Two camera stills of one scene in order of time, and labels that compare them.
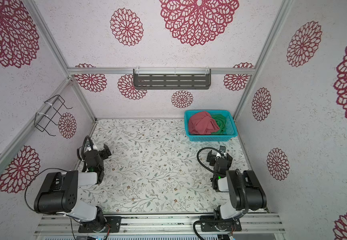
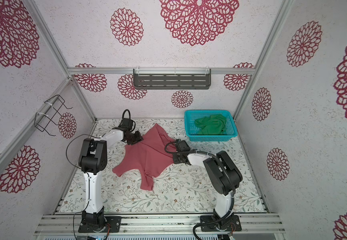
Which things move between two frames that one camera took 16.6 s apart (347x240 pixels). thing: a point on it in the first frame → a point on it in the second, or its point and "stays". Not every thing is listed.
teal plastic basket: [230, 126] stays
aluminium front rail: [162, 224] stays
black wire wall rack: [42, 120] stays
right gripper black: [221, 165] → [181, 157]
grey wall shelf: [172, 78] stays
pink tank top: [201, 123] → [146, 157]
